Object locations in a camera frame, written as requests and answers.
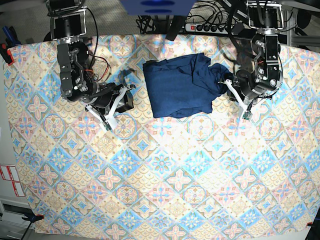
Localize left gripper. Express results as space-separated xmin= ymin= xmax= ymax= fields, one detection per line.
xmin=217 ymin=69 xmax=272 ymax=121

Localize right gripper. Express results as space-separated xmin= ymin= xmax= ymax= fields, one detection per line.
xmin=85 ymin=83 xmax=136 ymax=131

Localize blue long-sleeve T-shirt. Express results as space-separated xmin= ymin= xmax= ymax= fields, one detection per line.
xmin=143 ymin=53 xmax=233 ymax=119

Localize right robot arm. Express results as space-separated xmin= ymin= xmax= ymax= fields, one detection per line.
xmin=46 ymin=0 xmax=136 ymax=131

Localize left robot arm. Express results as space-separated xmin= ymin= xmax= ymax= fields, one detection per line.
xmin=222 ymin=0 xmax=284 ymax=121

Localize white power strip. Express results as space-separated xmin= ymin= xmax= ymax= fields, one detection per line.
xmin=184 ymin=23 xmax=228 ymax=35

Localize patterned tile tablecloth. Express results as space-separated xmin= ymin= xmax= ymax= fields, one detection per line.
xmin=0 ymin=35 xmax=320 ymax=240

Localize red white labels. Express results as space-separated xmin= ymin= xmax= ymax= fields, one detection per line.
xmin=0 ymin=164 xmax=25 ymax=197

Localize blue orange clamp upper left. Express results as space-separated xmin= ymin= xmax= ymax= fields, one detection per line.
xmin=0 ymin=26 xmax=21 ymax=66

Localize black orange clamp lower left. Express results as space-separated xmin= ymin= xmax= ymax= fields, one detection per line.
xmin=21 ymin=213 xmax=44 ymax=223

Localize black orange clamp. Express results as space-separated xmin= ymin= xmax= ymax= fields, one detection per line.
xmin=307 ymin=220 xmax=320 ymax=228
xmin=21 ymin=213 xmax=44 ymax=223

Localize black orange clamp lower right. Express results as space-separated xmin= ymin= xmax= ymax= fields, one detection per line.
xmin=307 ymin=220 xmax=320 ymax=228

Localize black mount post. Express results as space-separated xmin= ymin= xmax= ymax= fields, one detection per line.
xmin=165 ymin=15 xmax=187 ymax=42

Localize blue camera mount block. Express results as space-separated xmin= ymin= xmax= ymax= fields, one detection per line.
xmin=120 ymin=0 xmax=196 ymax=16

